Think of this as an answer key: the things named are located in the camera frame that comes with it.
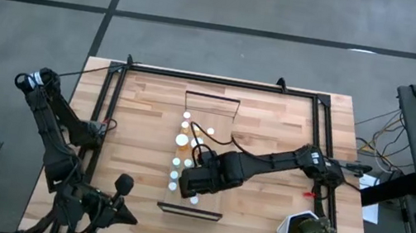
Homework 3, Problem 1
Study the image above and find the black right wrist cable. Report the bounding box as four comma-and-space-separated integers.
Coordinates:
183, 121, 251, 169

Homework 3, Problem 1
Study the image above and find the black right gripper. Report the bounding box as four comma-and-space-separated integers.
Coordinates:
190, 144, 250, 194

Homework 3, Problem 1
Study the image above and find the white paper sheet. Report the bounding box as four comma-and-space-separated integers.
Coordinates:
351, 173, 387, 226

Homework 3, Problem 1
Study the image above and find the large orange medicine bottle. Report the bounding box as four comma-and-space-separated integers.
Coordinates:
173, 131, 192, 151
189, 135, 205, 152

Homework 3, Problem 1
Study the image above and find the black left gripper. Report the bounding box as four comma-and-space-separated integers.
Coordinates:
83, 189, 142, 233

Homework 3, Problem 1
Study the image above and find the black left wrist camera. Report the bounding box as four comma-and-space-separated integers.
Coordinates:
113, 172, 136, 197

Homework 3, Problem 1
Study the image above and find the black aluminium table frame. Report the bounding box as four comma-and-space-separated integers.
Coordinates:
18, 40, 399, 233

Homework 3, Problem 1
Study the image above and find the thin black tether cable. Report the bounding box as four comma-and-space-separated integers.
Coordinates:
57, 58, 116, 86

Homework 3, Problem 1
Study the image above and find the wooden shelf with black frame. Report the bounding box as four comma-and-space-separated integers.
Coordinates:
155, 88, 242, 223

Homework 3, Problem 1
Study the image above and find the black diagonal beam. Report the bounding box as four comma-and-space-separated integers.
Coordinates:
356, 164, 416, 216

